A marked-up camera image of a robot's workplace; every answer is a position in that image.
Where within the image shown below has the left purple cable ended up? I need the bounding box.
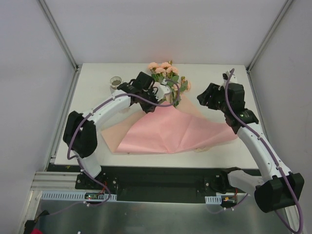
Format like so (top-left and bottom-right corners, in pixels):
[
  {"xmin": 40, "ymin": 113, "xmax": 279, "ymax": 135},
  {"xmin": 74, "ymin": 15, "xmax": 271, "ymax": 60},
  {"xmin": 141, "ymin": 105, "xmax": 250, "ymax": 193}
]
[{"xmin": 67, "ymin": 79, "xmax": 181, "ymax": 205}]

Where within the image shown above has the aluminium frame post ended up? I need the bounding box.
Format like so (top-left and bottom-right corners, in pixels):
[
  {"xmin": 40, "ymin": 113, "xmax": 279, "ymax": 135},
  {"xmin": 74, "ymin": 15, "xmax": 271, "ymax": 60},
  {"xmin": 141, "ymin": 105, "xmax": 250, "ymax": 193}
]
[
  {"xmin": 38, "ymin": 0, "xmax": 82, "ymax": 72},
  {"xmin": 245, "ymin": 0, "xmax": 295, "ymax": 73}
]

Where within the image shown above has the aluminium front rail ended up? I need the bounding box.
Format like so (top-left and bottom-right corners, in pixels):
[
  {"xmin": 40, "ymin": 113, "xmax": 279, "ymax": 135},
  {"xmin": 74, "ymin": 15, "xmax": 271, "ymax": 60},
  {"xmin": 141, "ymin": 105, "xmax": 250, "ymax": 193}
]
[{"xmin": 31, "ymin": 172, "xmax": 78, "ymax": 191}]

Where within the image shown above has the white ribbed ceramic vase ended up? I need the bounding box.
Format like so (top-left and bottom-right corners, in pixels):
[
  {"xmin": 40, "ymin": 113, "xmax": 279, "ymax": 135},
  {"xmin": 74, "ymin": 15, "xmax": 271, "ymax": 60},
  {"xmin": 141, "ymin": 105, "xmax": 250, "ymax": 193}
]
[{"xmin": 109, "ymin": 76, "xmax": 123, "ymax": 94}]

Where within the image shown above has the cream printed ribbon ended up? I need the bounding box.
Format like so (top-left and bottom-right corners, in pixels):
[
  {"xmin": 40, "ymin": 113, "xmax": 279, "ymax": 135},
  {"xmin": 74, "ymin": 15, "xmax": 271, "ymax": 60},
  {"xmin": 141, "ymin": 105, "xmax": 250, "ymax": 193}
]
[{"xmin": 127, "ymin": 146, "xmax": 211, "ymax": 155}]

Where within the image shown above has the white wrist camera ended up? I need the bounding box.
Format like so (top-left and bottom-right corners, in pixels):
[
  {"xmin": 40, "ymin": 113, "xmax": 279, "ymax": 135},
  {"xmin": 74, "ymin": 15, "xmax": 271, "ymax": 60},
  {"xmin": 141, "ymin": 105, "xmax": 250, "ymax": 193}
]
[
  {"xmin": 222, "ymin": 70, "xmax": 238, "ymax": 87},
  {"xmin": 153, "ymin": 82, "xmax": 172, "ymax": 102}
]

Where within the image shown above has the white cable duct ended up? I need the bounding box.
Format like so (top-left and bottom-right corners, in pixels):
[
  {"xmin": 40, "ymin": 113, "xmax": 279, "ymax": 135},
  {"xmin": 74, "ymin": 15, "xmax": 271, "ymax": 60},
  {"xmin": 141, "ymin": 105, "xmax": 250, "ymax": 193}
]
[
  {"xmin": 41, "ymin": 191, "xmax": 117, "ymax": 202},
  {"xmin": 205, "ymin": 195, "xmax": 222, "ymax": 205}
]

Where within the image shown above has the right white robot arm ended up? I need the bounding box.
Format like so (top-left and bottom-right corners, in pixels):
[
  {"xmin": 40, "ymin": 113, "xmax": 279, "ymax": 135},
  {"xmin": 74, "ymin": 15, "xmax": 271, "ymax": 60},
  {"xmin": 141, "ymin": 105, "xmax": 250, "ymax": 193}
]
[{"xmin": 197, "ymin": 83, "xmax": 304, "ymax": 213}]

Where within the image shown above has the right aluminium frame post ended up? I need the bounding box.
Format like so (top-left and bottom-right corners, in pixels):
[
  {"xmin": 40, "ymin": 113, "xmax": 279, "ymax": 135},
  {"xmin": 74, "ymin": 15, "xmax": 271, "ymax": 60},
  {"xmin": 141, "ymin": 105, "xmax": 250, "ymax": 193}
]
[{"xmin": 245, "ymin": 0, "xmax": 295, "ymax": 73}]

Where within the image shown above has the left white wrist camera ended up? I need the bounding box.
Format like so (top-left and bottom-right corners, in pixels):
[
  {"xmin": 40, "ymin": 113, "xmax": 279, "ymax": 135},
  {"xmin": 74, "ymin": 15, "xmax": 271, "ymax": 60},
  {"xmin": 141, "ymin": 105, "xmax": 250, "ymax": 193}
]
[{"xmin": 153, "ymin": 82, "xmax": 172, "ymax": 102}]

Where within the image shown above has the red black object corner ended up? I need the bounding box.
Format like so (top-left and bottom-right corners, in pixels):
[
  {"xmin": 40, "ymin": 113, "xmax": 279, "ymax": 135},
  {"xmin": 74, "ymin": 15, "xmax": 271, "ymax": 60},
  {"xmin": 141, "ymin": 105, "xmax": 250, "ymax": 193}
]
[{"xmin": 23, "ymin": 210, "xmax": 49, "ymax": 234}]

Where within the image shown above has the right white cable duct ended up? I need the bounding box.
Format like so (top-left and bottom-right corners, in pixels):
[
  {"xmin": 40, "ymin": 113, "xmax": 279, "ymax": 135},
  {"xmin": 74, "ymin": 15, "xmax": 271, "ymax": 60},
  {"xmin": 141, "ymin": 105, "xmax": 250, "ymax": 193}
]
[{"xmin": 205, "ymin": 195, "xmax": 222, "ymax": 205}]

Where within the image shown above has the left white cable duct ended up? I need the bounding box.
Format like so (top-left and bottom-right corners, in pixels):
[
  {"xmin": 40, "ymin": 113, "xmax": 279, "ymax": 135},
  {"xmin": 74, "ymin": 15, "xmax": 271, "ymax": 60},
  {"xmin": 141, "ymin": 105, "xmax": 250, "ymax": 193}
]
[{"xmin": 41, "ymin": 191, "xmax": 117, "ymax": 202}]

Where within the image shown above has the left aluminium frame post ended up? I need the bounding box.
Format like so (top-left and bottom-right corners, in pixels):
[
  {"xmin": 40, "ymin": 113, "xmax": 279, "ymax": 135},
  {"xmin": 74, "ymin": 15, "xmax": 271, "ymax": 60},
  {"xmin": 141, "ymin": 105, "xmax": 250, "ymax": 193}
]
[{"xmin": 38, "ymin": 0, "xmax": 82, "ymax": 72}]

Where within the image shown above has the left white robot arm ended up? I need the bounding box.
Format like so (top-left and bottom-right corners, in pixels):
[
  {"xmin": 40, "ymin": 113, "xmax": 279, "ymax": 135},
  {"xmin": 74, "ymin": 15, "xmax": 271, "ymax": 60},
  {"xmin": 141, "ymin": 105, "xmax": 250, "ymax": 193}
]
[{"xmin": 63, "ymin": 72, "xmax": 167, "ymax": 190}]

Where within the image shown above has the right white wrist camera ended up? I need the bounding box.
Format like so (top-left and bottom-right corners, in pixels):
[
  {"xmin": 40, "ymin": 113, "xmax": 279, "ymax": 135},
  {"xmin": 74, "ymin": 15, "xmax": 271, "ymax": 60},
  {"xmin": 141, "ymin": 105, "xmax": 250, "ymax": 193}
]
[{"xmin": 222, "ymin": 70, "xmax": 238, "ymax": 87}]

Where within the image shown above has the pink flower bunch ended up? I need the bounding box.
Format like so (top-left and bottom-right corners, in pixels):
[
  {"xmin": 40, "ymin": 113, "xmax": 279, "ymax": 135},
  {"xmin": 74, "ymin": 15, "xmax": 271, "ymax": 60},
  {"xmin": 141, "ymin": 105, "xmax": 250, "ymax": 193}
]
[{"xmin": 148, "ymin": 61, "xmax": 191, "ymax": 107}]

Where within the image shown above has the pink wrapping paper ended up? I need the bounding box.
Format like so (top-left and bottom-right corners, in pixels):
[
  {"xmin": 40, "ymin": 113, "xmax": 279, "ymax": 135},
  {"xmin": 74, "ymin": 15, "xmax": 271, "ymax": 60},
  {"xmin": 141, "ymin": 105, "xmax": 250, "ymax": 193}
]
[{"xmin": 101, "ymin": 96, "xmax": 237, "ymax": 154}]

